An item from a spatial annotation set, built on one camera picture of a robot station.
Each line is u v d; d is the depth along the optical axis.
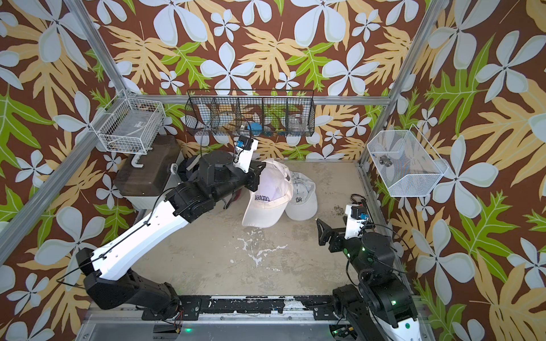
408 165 0.82
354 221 0.52
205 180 0.45
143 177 0.95
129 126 0.87
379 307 0.42
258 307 0.75
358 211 0.51
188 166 0.94
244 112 0.97
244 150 0.51
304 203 1.02
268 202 0.75
